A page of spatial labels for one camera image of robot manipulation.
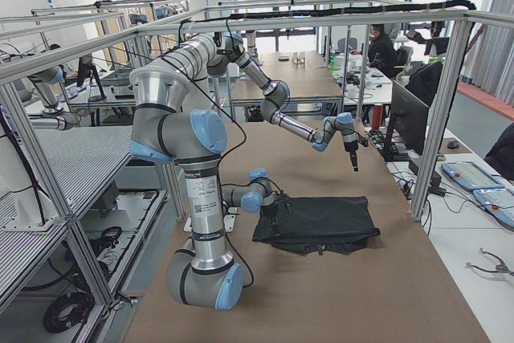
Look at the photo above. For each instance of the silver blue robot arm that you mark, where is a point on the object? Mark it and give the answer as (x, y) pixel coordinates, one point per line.
(276, 94)
(203, 272)

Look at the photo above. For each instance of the seated person at desk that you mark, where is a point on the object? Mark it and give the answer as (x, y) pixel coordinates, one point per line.
(381, 53)

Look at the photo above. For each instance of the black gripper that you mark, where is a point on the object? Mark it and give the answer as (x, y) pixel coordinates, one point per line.
(350, 148)
(271, 210)

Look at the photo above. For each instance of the aluminium cage frame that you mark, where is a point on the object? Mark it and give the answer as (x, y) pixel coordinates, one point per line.
(367, 12)

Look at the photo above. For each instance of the black printed t-shirt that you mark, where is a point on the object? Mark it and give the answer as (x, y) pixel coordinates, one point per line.
(319, 224)

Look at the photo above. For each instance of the red bottle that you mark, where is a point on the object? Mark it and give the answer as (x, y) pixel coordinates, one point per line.
(377, 114)

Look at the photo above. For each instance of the black monitor on desk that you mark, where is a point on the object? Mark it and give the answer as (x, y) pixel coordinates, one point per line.
(408, 119)

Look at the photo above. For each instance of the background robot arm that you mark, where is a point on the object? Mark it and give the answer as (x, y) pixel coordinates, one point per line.
(53, 115)

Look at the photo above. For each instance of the metal reacher grabber tool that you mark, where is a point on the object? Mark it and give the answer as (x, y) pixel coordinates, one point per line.
(498, 268)

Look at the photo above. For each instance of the blue grey teach pendant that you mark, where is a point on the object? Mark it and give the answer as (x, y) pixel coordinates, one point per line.
(470, 176)

